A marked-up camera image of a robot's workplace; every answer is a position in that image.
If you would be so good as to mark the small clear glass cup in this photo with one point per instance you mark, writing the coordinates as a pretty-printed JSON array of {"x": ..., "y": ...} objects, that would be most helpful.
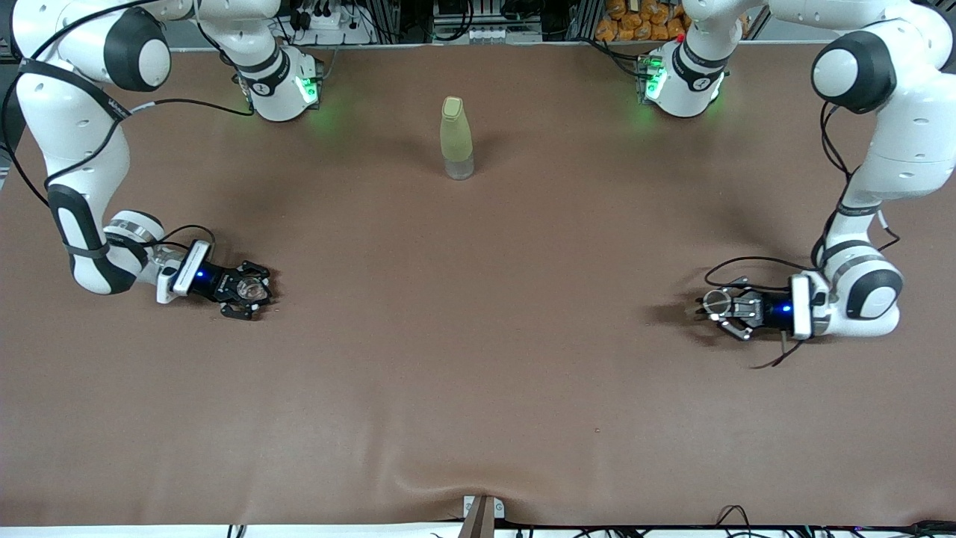
[{"x": 252, "y": 288}]

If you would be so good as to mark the silver mount bracket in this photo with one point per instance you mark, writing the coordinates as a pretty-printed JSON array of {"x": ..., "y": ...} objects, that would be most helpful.
[{"x": 499, "y": 508}]

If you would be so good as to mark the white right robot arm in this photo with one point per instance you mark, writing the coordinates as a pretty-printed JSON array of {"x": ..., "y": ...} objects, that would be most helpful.
[{"x": 75, "y": 142}]

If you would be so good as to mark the aluminium frame strut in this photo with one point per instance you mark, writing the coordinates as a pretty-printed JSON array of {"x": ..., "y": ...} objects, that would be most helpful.
[
  {"x": 586, "y": 19},
  {"x": 388, "y": 22}
]

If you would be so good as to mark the brown mount bar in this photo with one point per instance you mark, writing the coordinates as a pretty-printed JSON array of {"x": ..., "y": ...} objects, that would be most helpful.
[{"x": 478, "y": 523}]

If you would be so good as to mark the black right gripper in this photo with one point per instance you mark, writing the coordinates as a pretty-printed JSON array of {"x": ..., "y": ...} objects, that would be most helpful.
[{"x": 210, "y": 280}]

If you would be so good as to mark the white power strip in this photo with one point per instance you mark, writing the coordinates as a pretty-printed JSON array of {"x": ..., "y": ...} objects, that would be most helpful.
[{"x": 328, "y": 26}]

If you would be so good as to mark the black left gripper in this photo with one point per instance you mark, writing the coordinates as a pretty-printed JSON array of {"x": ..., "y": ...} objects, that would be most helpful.
[{"x": 769, "y": 309}]

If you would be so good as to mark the grey electronics box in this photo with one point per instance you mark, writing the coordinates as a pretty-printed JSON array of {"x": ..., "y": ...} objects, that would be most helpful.
[{"x": 485, "y": 33}]

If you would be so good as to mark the brown table cloth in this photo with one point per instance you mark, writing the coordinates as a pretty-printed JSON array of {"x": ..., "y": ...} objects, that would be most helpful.
[{"x": 478, "y": 373}]

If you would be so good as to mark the yellow-green water bottle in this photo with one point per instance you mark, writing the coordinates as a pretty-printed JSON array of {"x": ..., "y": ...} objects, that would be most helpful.
[{"x": 455, "y": 138}]

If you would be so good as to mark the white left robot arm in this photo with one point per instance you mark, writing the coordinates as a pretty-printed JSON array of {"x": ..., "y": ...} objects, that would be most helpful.
[{"x": 907, "y": 149}]

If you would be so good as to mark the orange snack bag pile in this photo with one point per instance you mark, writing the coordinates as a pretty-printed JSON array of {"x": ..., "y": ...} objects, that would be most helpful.
[{"x": 642, "y": 22}]

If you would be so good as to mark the steel double jigger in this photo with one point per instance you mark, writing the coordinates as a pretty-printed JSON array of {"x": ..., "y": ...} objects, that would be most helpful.
[{"x": 715, "y": 300}]

